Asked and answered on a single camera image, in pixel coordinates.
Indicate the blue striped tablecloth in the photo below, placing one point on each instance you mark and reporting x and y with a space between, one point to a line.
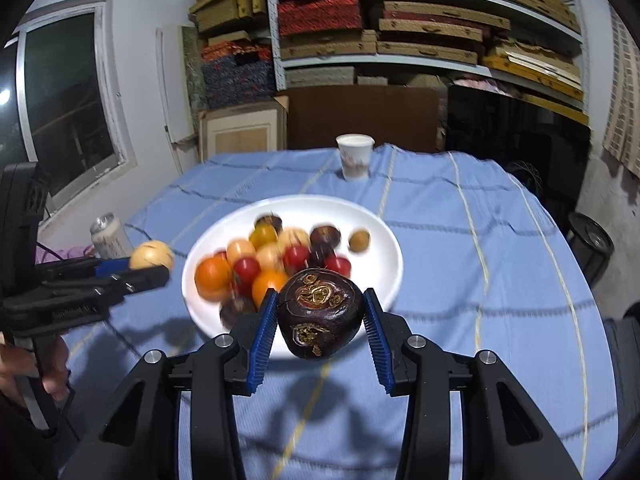
475 285

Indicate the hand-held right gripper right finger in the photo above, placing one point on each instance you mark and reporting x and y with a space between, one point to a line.
377 340

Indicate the window with dark pane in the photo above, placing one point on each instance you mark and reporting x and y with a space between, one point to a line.
70 95

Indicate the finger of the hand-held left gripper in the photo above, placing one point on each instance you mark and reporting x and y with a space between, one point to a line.
145 278
112 267

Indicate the red patterned box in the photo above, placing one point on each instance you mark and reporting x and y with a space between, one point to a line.
320 15

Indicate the mottled green panel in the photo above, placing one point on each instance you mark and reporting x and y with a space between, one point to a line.
192 70

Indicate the white drink can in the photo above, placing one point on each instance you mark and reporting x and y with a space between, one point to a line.
107 237

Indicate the white paper cup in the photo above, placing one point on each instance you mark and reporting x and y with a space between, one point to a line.
355 157

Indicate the small tan round fruit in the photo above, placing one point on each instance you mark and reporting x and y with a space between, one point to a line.
359 241

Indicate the large orange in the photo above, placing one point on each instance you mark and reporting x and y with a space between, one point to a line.
267 286

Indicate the red cherry tomato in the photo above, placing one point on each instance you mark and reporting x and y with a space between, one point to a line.
296 257
246 269
337 263

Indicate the white metal shelf rack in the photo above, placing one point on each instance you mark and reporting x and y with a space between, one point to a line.
274 35

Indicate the stack of blue patterned boxes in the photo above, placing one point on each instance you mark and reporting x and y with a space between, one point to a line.
237 75

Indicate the metal shelf with boxes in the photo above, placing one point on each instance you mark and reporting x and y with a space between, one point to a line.
425 30

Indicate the person's left hand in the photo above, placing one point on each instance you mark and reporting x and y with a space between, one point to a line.
54 375

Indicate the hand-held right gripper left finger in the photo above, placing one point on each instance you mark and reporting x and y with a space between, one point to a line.
262 340

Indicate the beige picture frame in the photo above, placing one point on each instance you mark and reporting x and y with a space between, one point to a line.
245 130

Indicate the white wooden plank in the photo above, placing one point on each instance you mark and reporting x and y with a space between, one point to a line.
167 95

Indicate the yellow-orange tomato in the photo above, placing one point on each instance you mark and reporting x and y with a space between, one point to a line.
263 234

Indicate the dark purple plum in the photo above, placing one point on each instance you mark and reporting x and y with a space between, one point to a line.
320 256

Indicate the white round plate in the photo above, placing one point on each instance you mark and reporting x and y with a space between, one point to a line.
310 210

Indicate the small tangerine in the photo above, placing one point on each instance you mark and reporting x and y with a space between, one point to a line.
213 272

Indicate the grey chair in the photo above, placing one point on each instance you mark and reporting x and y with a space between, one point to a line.
625 340

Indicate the brown board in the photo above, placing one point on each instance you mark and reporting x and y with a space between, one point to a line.
360 115

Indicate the black glossy panel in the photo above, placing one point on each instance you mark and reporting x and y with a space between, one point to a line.
515 135

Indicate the brick-patterned curtain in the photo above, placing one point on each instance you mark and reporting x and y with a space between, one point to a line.
622 110

